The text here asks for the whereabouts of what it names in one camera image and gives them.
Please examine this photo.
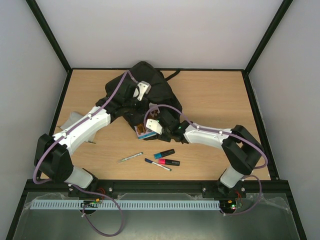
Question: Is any dog picture book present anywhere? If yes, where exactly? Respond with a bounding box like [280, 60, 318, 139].
[134, 123, 157, 140]

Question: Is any black backpack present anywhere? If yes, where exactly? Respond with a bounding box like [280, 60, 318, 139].
[104, 61, 187, 141]

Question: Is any grey cloth pouch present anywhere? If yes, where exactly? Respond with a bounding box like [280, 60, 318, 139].
[57, 111, 96, 144]

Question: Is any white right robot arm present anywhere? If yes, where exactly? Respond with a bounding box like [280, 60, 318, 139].
[146, 110, 268, 196]

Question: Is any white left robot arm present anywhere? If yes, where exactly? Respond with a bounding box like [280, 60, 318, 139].
[32, 81, 152, 189]

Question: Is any blue cap highlighter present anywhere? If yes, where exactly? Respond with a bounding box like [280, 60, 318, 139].
[153, 148, 175, 160]

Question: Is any pink cap highlighter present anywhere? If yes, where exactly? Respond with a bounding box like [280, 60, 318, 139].
[158, 158, 180, 166]

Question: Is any silver green tip pen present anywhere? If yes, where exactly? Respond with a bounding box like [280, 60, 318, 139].
[117, 152, 144, 164]

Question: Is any blue cap whiteboard marker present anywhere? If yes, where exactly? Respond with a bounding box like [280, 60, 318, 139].
[144, 158, 172, 172]

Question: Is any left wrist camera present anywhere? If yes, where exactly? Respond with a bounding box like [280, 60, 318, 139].
[133, 81, 152, 101]

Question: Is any black aluminium mounting rail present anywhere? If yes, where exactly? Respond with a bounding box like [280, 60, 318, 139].
[23, 178, 291, 201]

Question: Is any black cage frame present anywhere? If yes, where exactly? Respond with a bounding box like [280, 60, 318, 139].
[6, 0, 307, 240]

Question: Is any light blue slotted cable duct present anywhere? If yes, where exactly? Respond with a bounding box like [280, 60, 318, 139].
[30, 199, 221, 211]

